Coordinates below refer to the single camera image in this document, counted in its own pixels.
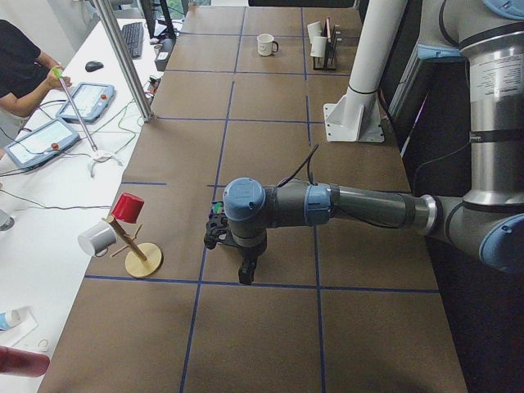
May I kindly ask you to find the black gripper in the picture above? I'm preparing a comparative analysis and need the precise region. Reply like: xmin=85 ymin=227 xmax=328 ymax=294
xmin=204 ymin=201 xmax=267 ymax=285

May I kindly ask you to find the white mug black handle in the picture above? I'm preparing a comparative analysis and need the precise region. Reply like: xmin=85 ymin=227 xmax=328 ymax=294
xmin=257 ymin=34 xmax=279 ymax=56

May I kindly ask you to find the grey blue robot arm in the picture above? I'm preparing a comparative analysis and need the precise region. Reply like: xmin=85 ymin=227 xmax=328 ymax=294
xmin=204 ymin=1 xmax=523 ymax=284

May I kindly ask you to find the red cup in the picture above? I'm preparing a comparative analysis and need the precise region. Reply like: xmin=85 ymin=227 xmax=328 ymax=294
xmin=111 ymin=192 xmax=144 ymax=224

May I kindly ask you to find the white cup on rack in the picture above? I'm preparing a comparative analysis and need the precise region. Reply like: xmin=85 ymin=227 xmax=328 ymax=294
xmin=307 ymin=21 xmax=323 ymax=42

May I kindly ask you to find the wooden mug tree stand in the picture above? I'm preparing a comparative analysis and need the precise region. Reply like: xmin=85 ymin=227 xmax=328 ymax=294
xmin=104 ymin=215 xmax=163 ymax=278

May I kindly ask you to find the grey white mug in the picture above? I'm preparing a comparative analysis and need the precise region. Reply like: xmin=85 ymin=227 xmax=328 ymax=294
xmin=78 ymin=221 xmax=117 ymax=257

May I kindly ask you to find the metal reacher stick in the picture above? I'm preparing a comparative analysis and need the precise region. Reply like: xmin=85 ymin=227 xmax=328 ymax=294
xmin=52 ymin=66 xmax=123 ymax=178

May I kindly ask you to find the far teach pendant tablet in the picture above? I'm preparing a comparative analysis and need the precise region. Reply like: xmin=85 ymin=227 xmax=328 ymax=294
xmin=67 ymin=82 xmax=115 ymax=124

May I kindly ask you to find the teach pendant tablet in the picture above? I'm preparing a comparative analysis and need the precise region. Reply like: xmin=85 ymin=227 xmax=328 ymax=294
xmin=67 ymin=82 xmax=115 ymax=124
xmin=5 ymin=119 xmax=80 ymax=169

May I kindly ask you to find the blue white tube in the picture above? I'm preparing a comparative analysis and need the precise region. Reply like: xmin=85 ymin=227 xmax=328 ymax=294
xmin=0 ymin=309 xmax=21 ymax=332

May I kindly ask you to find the red bottle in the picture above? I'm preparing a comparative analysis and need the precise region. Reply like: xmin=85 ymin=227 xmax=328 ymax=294
xmin=1 ymin=346 xmax=50 ymax=377

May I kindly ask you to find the near teach pendant tablet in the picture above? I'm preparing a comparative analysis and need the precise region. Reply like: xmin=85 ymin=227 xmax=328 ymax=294
xmin=5 ymin=119 xmax=80 ymax=169

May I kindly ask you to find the black computer mouse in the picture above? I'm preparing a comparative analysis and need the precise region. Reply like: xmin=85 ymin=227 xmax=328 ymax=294
xmin=84 ymin=61 xmax=104 ymax=73

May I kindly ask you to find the black keyboard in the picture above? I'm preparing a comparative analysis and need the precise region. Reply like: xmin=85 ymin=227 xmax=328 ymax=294
xmin=121 ymin=22 xmax=144 ymax=59

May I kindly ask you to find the person in black shirt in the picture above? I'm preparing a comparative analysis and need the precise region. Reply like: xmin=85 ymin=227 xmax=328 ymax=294
xmin=1 ymin=20 xmax=64 ymax=142

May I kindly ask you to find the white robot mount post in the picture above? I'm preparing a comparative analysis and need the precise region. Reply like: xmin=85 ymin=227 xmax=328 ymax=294
xmin=323 ymin=0 xmax=408 ymax=142

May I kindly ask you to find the black wire rack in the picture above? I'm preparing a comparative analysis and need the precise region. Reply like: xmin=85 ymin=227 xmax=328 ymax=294
xmin=311 ymin=16 xmax=341 ymax=70

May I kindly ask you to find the aluminium frame post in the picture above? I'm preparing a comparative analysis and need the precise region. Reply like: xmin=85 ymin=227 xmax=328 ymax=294
xmin=93 ymin=0 xmax=153 ymax=123

